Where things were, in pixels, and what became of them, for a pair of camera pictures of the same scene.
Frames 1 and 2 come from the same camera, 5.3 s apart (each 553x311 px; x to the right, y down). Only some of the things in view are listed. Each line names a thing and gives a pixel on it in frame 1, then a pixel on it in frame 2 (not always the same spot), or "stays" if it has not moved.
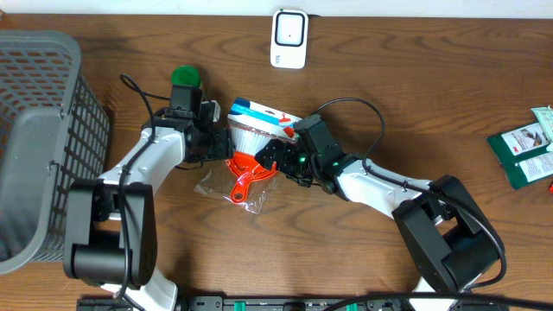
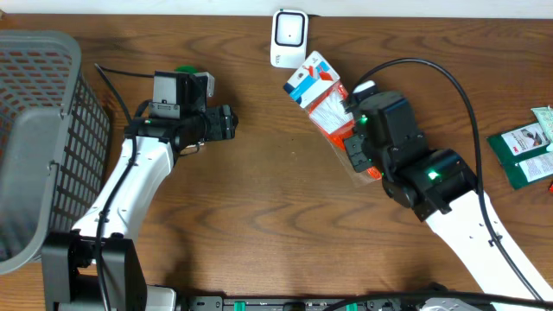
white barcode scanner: [289, 38] stays
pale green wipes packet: [545, 117] stays
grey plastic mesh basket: [54, 130] stays
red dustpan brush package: [243, 179] -> [315, 85]
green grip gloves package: [524, 155] stays
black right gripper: [276, 156] -> [357, 152]
